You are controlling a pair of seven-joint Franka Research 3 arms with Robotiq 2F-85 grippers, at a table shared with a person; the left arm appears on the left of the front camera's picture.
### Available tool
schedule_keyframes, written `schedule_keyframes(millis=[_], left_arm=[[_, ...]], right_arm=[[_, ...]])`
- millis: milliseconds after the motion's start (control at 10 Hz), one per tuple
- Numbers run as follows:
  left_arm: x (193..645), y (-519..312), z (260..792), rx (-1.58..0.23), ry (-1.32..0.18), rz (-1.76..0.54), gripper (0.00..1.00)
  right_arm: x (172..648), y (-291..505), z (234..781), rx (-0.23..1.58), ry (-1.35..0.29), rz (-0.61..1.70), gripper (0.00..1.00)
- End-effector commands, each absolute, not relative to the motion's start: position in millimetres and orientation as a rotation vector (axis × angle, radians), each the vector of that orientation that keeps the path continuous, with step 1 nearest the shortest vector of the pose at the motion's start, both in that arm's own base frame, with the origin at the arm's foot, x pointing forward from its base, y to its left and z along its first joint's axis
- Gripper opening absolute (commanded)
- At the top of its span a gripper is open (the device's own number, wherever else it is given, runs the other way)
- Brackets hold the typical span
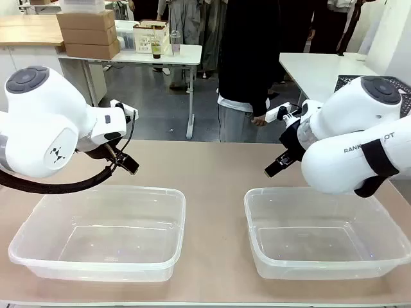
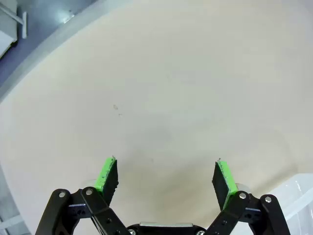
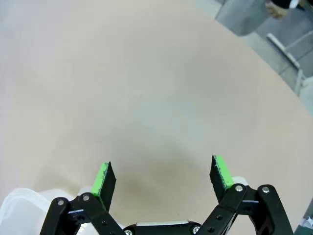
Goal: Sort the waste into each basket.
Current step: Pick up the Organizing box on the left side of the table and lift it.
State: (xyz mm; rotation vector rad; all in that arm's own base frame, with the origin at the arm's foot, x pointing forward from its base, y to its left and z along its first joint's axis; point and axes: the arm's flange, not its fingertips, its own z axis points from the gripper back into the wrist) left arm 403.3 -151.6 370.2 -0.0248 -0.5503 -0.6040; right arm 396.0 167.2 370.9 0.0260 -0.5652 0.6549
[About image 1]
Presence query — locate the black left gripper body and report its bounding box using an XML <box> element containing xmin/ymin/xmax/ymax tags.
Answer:
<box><xmin>103</xmin><ymin>144</ymin><xmax>130</xmax><ymax>168</ymax></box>

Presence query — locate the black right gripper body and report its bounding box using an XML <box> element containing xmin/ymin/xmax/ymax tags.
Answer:
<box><xmin>277</xmin><ymin>123</ymin><xmax>306</xmax><ymax>168</ymax></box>

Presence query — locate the clear plastic bin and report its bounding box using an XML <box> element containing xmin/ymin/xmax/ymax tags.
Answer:
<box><xmin>243</xmin><ymin>186</ymin><xmax>411</xmax><ymax>280</ymax></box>
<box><xmin>7</xmin><ymin>184</ymin><xmax>188</xmax><ymax>284</ymax></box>

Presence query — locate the black perforated plastic basket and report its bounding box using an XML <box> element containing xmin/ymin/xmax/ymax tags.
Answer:
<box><xmin>335</xmin><ymin>74</ymin><xmax>411</xmax><ymax>117</ymax></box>

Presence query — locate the person's left forearm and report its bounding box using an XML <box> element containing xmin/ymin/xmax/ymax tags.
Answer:
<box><xmin>252</xmin><ymin>60</ymin><xmax>283</xmax><ymax>117</ymax></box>

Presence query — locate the person in black sweater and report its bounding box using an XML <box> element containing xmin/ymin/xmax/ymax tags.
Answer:
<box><xmin>216</xmin><ymin>0</ymin><xmax>317</xmax><ymax>144</ymax></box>

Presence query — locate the cardboard box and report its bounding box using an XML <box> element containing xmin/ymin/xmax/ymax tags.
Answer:
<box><xmin>64</xmin><ymin>40</ymin><xmax>121</xmax><ymax>61</ymax></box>
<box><xmin>60</xmin><ymin>26</ymin><xmax>118</xmax><ymax>46</ymax></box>
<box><xmin>55</xmin><ymin>9</ymin><xmax>117</xmax><ymax>32</ymax></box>

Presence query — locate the cup with dark green drink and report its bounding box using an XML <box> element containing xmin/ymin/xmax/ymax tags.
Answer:
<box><xmin>150</xmin><ymin>27</ymin><xmax>162</xmax><ymax>60</ymax></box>

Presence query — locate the white desk with metal legs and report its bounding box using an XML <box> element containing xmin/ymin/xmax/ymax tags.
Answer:
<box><xmin>57</xmin><ymin>43</ymin><xmax>204</xmax><ymax>140</ymax></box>

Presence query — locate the bystander in dark clothes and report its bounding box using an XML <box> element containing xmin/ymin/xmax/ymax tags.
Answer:
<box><xmin>308</xmin><ymin>0</ymin><xmax>359</xmax><ymax>55</ymax></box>

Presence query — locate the clear plastic storage box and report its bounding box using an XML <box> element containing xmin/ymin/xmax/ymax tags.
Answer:
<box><xmin>114</xmin><ymin>19</ymin><xmax>139</xmax><ymax>51</ymax></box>

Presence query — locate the white printed plastic crate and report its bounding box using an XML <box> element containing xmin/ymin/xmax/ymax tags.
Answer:
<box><xmin>132</xmin><ymin>19</ymin><xmax>171</xmax><ymax>55</ymax></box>

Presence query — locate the clear dome-lid cup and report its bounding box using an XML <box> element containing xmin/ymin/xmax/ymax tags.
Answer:
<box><xmin>170</xmin><ymin>30</ymin><xmax>182</xmax><ymax>56</ymax></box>

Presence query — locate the bystander in grey clothes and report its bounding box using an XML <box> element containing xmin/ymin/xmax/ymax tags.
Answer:
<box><xmin>156</xmin><ymin>0</ymin><xmax>227</xmax><ymax>90</ymax></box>

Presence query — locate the wood-topped white cabinet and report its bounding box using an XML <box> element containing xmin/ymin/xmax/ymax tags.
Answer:
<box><xmin>0</xmin><ymin>14</ymin><xmax>107</xmax><ymax>112</ymax></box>

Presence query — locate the stack of white plastic containers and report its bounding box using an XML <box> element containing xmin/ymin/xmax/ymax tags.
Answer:
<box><xmin>58</xmin><ymin>0</ymin><xmax>107</xmax><ymax>14</ymax></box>

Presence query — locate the thin black camera cable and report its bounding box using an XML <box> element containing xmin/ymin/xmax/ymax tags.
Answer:
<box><xmin>110</xmin><ymin>110</ymin><xmax>137</xmax><ymax>168</ymax></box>

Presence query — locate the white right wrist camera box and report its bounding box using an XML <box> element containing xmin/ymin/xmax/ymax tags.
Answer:
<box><xmin>265</xmin><ymin>101</ymin><xmax>303</xmax><ymax>123</ymax></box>

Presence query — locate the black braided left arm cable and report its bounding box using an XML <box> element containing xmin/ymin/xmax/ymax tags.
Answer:
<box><xmin>0</xmin><ymin>162</ymin><xmax>115</xmax><ymax>195</ymax></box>

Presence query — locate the black strap on right arm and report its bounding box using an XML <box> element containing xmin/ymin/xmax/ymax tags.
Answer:
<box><xmin>354</xmin><ymin>139</ymin><xmax>401</xmax><ymax>198</ymax></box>

